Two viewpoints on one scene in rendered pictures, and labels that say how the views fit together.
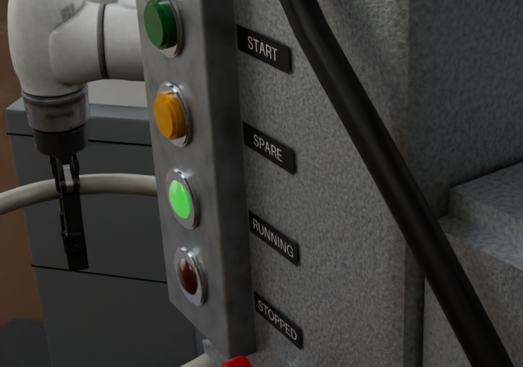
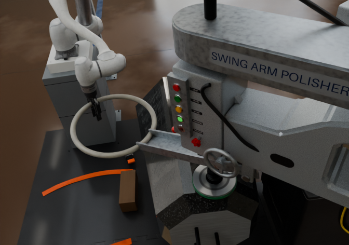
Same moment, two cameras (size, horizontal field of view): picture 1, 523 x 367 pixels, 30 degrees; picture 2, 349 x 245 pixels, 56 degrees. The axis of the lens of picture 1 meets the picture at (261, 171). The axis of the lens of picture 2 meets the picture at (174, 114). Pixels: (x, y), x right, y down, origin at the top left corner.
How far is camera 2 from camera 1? 0.82 m
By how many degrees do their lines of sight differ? 23
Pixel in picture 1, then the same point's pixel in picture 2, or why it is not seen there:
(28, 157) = (52, 90)
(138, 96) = not seen: hidden behind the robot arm
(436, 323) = (225, 128)
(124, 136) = not seen: hidden behind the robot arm
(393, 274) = (219, 125)
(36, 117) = (86, 90)
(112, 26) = (101, 66)
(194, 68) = (184, 104)
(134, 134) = not seen: hidden behind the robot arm
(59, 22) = (90, 69)
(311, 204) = (205, 118)
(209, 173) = (187, 116)
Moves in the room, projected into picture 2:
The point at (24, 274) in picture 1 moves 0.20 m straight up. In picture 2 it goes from (41, 118) to (34, 103)
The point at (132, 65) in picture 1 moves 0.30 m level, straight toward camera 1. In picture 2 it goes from (108, 73) to (132, 100)
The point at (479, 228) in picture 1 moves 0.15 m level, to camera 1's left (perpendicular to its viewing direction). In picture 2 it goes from (229, 118) to (192, 134)
